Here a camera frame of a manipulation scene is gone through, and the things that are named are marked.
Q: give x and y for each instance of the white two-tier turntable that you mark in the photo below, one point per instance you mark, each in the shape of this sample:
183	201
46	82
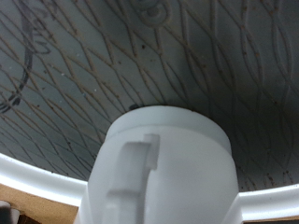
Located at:
93	62

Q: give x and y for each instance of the white mug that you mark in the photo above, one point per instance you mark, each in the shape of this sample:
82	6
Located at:
174	174

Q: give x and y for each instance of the translucent grey gripper finger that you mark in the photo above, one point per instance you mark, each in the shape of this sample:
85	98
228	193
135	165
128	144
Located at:
8	214

